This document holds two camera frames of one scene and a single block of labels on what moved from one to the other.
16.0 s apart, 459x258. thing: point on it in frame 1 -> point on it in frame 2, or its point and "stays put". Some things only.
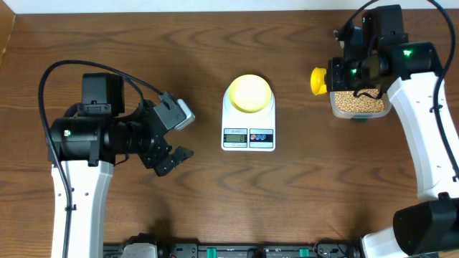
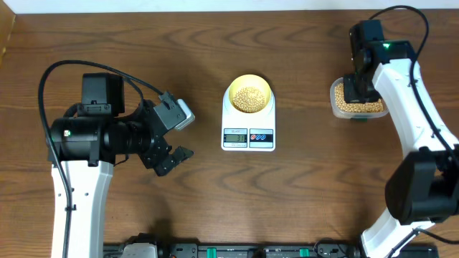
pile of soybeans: x=346 y=101 stays put
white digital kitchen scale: x=243 y=131 stays put
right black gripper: x=335 y=82 -> x=350 y=94
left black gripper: x=153 y=155 stays put
